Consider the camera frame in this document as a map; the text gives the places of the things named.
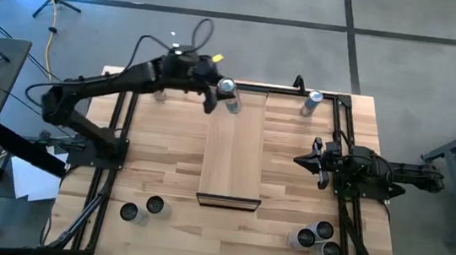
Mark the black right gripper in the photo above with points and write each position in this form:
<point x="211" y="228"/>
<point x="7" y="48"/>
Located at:
<point x="328" y="165"/>

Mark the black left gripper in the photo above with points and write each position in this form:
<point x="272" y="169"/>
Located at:
<point x="205" y="84"/>

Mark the blue silver Red Bull can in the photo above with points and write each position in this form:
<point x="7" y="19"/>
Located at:
<point x="311" y="103"/>
<point x="228" y="87"/>

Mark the white Celsius can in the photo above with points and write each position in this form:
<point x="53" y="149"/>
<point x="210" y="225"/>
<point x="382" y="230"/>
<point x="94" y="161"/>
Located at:
<point x="324" y="230"/>
<point x="155" y="204"/>
<point x="129" y="211"/>
<point x="160" y="97"/>
<point x="331" y="251"/>
<point x="306" y="237"/>

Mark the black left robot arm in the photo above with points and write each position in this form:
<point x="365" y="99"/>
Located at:
<point x="87" y="91"/>

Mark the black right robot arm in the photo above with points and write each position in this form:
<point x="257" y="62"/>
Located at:
<point x="410" y="172"/>

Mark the yellow tag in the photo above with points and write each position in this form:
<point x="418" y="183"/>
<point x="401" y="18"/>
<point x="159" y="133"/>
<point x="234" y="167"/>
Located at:
<point x="217" y="58"/>

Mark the black table clamp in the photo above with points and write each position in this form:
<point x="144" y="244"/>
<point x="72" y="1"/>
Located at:
<point x="299" y="84"/>

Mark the black desk beam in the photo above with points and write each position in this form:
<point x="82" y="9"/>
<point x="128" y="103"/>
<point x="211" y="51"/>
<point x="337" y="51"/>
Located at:
<point x="22" y="148"/>

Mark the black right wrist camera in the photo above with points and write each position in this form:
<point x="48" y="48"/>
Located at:
<point x="333" y="148"/>

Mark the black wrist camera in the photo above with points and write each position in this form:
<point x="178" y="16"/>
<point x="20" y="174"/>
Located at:
<point x="208" y="68"/>
<point x="333" y="148"/>

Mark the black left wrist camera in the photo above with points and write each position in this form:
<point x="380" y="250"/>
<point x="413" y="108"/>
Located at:
<point x="208" y="68"/>

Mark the wooden shelf with black frame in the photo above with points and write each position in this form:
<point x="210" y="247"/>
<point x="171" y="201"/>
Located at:
<point x="233" y="158"/>

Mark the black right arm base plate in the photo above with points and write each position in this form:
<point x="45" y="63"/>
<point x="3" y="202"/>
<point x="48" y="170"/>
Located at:
<point x="374" y="194"/>

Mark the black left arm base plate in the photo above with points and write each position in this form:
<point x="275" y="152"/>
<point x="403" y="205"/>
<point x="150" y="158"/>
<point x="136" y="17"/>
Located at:
<point x="80" y="156"/>

